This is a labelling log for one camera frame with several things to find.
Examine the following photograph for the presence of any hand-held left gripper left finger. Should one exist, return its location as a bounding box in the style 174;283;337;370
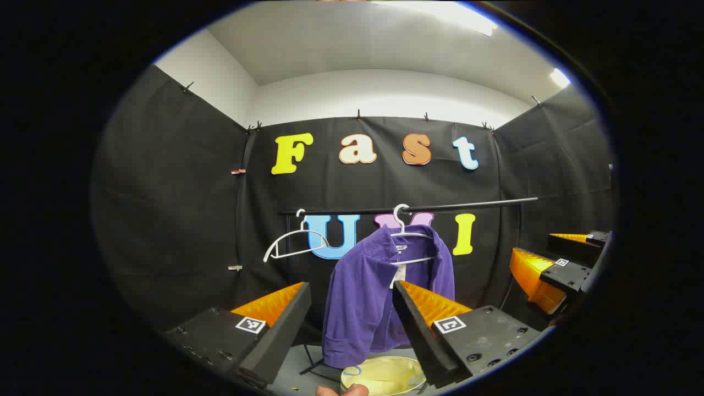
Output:
162;282;312;388

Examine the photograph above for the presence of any purple corduroy jacket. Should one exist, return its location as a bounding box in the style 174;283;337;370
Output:
322;224;456;370

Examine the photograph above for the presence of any white clothes hanger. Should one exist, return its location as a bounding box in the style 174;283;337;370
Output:
263;209;331;263
388;204;441;266

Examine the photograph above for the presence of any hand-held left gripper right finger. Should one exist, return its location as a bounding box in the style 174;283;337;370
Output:
392;279;545;389

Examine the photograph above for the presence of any cream laundry hamper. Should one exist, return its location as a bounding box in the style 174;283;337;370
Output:
340;356;428;396

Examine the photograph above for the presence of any black clothes rail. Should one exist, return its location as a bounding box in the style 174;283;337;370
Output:
278;197;540;381

